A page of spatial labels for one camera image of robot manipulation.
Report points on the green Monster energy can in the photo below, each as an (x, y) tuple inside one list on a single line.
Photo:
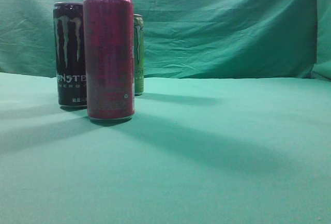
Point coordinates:
[(138, 54)]

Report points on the pink energy drink can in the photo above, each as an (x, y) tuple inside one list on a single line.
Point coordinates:
[(109, 63)]

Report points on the green table cloth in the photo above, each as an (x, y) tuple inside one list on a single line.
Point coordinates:
[(196, 151)]

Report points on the green cloth backdrop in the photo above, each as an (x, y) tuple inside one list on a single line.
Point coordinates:
[(183, 38)]

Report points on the black Monster energy can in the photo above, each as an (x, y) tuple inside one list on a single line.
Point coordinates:
[(70, 54)]

